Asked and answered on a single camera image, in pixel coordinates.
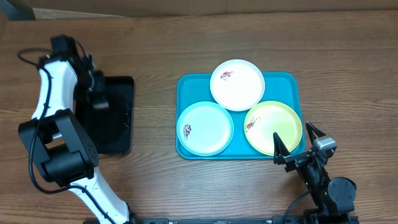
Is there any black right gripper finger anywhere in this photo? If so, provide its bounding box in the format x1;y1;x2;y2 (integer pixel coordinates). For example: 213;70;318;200
273;132;290;165
305;121;325;144

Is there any light blue plate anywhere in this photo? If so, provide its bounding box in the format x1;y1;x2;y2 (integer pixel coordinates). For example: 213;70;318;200
176;101;234;157

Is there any pink green sponge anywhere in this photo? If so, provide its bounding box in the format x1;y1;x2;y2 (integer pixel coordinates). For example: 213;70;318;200
92;96;109;110

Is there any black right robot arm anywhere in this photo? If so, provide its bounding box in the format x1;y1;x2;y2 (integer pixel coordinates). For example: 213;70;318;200
271;121;359;223

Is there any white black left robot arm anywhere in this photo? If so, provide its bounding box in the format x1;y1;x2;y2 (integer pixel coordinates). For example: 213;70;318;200
18;35;137;223

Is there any black plastic tray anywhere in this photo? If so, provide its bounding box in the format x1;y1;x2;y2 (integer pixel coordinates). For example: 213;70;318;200
75;76;134;154

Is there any teal plastic tray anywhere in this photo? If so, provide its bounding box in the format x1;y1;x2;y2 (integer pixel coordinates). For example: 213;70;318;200
176;72;302;160

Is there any yellow plate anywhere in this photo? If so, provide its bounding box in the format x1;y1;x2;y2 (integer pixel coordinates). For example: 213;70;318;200
244;101;303;156

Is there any white plate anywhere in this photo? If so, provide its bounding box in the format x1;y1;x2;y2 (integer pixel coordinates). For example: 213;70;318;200
210;59;265;111

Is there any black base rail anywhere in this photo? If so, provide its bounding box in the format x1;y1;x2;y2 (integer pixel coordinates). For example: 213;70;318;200
83;215;360;224

